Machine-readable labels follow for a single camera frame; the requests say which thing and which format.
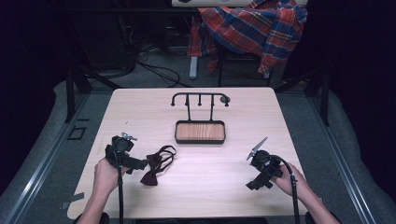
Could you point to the grey tape strip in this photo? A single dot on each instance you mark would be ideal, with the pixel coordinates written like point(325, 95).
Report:
point(74, 199)

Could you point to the aluminium floor rail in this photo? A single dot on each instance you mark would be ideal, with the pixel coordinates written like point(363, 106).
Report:
point(40, 174)
point(345, 168)

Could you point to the black metal stand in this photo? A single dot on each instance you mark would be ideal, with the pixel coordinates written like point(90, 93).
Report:
point(323, 93)
point(71, 93)

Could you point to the person's left hand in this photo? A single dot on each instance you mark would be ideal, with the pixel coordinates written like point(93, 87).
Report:
point(106, 177)

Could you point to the white table leg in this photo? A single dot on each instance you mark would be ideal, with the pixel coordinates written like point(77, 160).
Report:
point(193, 67)

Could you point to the person's right hand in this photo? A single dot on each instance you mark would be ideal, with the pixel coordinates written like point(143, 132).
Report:
point(288, 180)

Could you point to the dark red bow tie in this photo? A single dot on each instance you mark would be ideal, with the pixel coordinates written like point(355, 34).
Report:
point(154, 168)

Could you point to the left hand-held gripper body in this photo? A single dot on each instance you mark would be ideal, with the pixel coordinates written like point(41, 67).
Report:
point(124, 148)

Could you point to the red blue plaid shirt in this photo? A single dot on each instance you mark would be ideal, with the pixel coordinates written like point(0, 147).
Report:
point(258, 28)

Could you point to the black chair frame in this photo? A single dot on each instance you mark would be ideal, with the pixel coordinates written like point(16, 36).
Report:
point(221, 70)

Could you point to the black hook rack wooden tray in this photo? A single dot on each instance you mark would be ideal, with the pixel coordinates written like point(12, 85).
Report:
point(200, 131)

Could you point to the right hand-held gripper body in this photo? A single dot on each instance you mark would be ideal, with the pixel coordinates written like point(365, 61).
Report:
point(264, 163)

